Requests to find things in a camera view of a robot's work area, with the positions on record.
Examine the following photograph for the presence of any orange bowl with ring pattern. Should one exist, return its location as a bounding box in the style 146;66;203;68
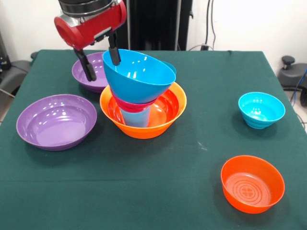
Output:
220;155;285;214

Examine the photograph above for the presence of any large blue bowl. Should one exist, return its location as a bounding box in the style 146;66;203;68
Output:
102;49;177;105

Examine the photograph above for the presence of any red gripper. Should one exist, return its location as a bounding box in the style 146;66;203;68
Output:
54;0;127;82

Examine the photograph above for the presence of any black wall cable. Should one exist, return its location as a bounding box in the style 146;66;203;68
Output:
188;0;216;51

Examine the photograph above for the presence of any glossy red bowl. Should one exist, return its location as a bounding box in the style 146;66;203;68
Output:
107;88;181;128

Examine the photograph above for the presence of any large orange bowl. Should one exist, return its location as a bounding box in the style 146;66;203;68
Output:
99;81;188;139

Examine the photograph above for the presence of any dark grey pedestal foot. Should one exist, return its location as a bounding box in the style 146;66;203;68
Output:
277;55;307;89
0;51;39;96

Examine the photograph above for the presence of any magenta bowl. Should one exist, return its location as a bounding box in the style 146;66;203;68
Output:
110;87;156;113

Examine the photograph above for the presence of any blue cable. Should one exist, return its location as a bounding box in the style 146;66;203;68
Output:
290;69;307;106

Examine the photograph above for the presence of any dark green tablecloth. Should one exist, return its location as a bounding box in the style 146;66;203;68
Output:
0;49;307;230

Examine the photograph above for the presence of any purple bowl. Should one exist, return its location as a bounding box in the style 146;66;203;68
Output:
71;52;110;93
16;94;98;151

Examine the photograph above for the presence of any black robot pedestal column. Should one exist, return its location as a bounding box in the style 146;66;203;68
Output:
116;0;194;51

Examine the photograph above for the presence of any cyan ribbed bowl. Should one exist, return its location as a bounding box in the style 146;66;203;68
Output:
238;92;286;130

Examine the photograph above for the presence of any blue cup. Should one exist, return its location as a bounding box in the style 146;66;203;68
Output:
121;106;152;127

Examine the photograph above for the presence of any blue bowl with ring pattern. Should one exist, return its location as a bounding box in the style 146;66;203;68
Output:
163;61;177;75

